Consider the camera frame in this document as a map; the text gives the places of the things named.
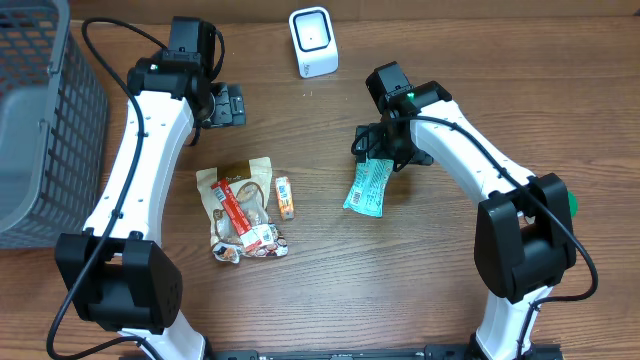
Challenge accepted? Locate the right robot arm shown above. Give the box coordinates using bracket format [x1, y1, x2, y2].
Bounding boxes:
[345, 62, 579, 359]

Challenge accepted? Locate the grey plastic mesh basket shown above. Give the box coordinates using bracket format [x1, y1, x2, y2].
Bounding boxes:
[1, 0, 109, 249]

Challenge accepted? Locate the teal tissue pack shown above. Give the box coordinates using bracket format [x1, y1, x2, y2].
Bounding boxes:
[343, 159, 393, 218]

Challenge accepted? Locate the brown nut snack pouch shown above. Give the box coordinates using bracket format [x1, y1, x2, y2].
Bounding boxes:
[196, 157, 288, 264]

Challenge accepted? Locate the white barcode scanner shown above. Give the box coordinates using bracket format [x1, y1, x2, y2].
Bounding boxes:
[288, 6, 339, 78]

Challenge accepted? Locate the orange snack packet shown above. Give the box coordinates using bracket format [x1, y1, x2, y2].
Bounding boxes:
[275, 176, 295, 220]

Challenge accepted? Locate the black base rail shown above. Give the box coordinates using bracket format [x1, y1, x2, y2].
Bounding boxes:
[119, 342, 564, 360]

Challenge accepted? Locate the green bottle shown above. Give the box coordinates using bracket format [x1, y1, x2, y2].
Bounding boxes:
[568, 191, 579, 217]

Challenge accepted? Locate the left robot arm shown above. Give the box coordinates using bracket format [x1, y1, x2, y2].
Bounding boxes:
[55, 17, 246, 359]

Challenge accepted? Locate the red snack bar wrapper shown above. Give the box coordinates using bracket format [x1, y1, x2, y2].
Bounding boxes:
[211, 179, 262, 252]

